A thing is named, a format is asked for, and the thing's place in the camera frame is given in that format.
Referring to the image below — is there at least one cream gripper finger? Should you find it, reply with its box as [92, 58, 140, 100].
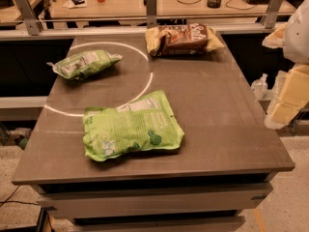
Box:
[265, 64, 309, 130]
[262, 23, 287, 48]

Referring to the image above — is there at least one brown chip bag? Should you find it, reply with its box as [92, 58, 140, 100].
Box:
[145, 23, 224, 56]

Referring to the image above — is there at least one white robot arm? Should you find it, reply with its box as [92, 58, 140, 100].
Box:
[262, 0, 309, 130]

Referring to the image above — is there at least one large green rice chip bag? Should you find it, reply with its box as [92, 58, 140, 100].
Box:
[83, 90, 184, 161]

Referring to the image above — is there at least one small green chip bag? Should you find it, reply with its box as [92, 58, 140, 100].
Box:
[47, 50, 122, 80]

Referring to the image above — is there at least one clear sanitizer bottle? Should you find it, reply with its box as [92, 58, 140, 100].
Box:
[251, 73, 267, 100]

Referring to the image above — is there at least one black mesh pen holder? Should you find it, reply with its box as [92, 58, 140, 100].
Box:
[207, 0, 222, 9]

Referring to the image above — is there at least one upper table drawer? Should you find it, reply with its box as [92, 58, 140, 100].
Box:
[39, 183, 272, 218]

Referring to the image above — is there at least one table drawer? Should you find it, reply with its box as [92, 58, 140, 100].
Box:
[74, 217, 245, 232]
[39, 183, 272, 218]

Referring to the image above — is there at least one lower table drawer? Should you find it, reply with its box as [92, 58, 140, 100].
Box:
[74, 217, 245, 232]

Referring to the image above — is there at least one right metal bracket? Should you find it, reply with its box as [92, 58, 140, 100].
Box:
[262, 0, 284, 29]

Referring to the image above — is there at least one metal bracket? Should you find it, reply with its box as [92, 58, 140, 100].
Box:
[262, 0, 284, 29]
[146, 0, 156, 28]
[14, 0, 42, 36]

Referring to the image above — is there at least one middle metal bracket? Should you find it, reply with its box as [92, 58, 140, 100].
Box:
[146, 0, 156, 28]

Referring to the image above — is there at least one left metal bracket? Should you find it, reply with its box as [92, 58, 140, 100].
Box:
[14, 0, 42, 36]

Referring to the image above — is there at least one black floor cable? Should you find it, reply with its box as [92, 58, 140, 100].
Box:
[0, 185, 41, 209]

